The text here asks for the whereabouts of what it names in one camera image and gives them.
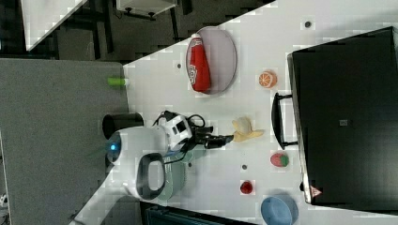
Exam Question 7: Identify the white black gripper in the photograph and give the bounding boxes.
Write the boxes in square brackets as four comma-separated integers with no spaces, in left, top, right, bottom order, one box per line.
[158,111,234,152]

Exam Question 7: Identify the peeled banana toy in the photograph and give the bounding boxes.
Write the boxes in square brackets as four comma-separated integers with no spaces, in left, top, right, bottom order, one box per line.
[232,116,264,143]

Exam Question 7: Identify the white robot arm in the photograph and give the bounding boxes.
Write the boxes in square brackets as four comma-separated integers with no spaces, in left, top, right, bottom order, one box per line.
[104,111,234,200]

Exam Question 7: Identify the green perforated colander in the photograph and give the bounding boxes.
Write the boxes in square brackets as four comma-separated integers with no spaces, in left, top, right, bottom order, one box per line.
[158,153,186,202]

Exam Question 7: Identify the small red strawberry toy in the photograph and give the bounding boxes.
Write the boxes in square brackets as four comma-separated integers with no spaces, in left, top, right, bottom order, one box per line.
[240,181,253,194]

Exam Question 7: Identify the pink strawberry toy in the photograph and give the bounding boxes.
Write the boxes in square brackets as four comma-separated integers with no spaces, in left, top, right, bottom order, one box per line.
[270,153,289,168]

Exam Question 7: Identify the red ketchup bottle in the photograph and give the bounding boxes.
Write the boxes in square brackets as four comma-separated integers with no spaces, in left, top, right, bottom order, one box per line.
[189,34,211,93]

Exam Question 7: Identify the orange slice toy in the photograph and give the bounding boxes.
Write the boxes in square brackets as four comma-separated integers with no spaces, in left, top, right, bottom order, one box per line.
[259,70,278,88]

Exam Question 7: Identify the grey round plate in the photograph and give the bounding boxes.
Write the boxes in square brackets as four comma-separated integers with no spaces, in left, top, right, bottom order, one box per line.
[186,26,237,95]

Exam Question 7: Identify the blue cup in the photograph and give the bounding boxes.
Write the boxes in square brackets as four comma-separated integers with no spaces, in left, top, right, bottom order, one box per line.
[260,195,299,225]

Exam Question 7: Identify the black round container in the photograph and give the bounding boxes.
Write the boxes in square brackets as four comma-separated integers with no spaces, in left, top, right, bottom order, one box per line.
[102,112,144,139]

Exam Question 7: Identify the green marker pen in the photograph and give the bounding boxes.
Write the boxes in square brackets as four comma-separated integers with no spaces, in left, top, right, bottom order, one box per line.
[107,77,130,86]

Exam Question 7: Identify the black toaster oven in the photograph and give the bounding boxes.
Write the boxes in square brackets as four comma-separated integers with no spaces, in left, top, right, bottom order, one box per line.
[271,26,398,215]

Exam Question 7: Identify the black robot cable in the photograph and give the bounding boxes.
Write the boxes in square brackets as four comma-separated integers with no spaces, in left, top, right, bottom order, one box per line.
[151,110,207,165]

